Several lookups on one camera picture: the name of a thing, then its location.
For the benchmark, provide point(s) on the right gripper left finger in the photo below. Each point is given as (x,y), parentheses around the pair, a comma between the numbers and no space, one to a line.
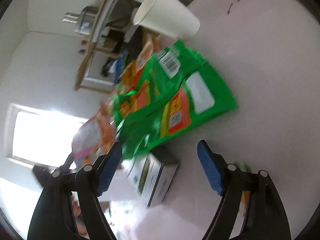
(53,217)

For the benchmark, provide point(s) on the white paper cup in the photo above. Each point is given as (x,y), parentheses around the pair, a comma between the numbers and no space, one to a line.
(168,17)

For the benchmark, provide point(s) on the white shelf table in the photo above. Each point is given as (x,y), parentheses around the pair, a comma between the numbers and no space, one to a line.
(100,28)

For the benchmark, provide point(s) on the grey metal pot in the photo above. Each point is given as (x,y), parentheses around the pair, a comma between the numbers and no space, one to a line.
(84,21)

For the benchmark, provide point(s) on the orange snack package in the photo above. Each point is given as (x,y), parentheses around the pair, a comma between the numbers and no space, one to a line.
(98,134)

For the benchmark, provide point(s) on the green snack bag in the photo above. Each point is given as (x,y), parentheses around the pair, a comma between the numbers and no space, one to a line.
(177,91)

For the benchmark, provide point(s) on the small white product box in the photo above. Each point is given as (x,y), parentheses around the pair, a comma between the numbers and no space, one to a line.
(151,174)

